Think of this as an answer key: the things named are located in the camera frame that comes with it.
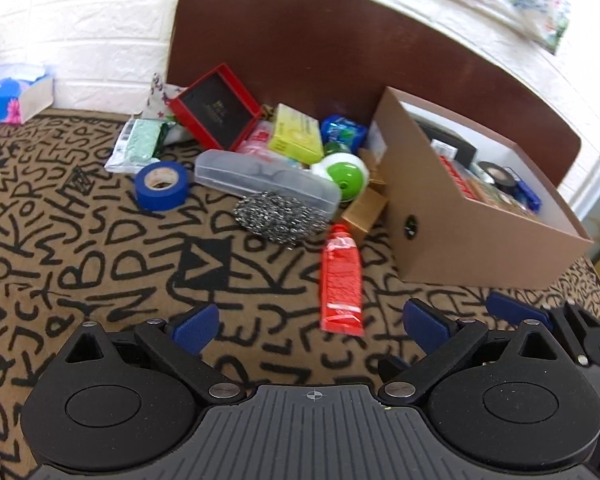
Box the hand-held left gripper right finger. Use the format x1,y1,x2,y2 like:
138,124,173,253
379,299,557,407

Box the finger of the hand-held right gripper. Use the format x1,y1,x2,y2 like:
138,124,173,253
485,290,591,366

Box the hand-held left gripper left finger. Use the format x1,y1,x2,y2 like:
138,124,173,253
55,304,247,402

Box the brown cardboard box container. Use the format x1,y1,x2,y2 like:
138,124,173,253
370,86,595,288

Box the red tube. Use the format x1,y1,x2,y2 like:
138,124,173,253
320,223,365,337

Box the small gold box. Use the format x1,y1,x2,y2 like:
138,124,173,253
341,149,390,247

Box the blue tape roll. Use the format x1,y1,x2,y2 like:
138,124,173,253
134,161,190,212

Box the steel wool scrubber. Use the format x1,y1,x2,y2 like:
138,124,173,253
232,191,333,247

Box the clear plastic case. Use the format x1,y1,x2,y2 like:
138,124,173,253
194,149,342,221

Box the blue green packet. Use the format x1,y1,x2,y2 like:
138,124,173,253
321,115,370,153

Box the letter-print blanket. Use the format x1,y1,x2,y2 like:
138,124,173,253
0,107,600,480

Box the black tape roll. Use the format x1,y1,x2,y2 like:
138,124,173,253
477,161,518,193

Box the white green round case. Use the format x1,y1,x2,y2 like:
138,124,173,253
310,142,371,203

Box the pale green wipes packet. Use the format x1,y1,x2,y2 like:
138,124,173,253
104,117,173,175

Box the pink red packet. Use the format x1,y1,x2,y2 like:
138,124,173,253
235,120,281,161

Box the yellow-green box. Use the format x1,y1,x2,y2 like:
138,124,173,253
267,103,326,165

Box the red box with black inside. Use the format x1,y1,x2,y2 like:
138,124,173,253
167,63,263,152

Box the star-print cloth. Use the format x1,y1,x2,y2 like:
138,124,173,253
140,72,188,121

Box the blue tissue box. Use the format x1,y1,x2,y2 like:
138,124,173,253
0,66,55,126

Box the brown wooden headboard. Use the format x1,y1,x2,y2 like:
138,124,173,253
166,0,582,186

